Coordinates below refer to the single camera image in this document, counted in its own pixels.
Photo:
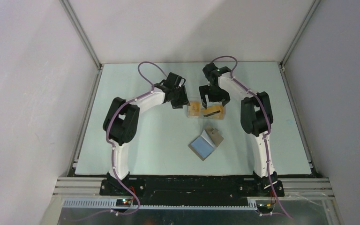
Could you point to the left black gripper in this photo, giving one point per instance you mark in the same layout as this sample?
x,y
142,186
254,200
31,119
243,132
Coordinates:
x,y
184,100

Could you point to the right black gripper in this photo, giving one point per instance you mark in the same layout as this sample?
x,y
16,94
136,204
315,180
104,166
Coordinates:
x,y
224,96

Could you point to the clear plastic card box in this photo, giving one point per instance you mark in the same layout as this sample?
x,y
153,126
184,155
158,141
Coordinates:
x,y
201,116

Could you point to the grey card holder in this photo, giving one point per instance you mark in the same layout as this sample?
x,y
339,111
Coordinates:
x,y
207,142

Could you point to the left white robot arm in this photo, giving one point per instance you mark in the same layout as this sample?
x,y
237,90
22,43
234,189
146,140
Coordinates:
x,y
121,121

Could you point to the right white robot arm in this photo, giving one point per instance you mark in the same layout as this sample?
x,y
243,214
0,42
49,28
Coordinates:
x,y
256,117

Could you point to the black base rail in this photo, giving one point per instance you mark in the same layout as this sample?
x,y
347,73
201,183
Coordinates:
x,y
194,190

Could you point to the grey cable duct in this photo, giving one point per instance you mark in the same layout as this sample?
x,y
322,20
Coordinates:
x,y
115,203

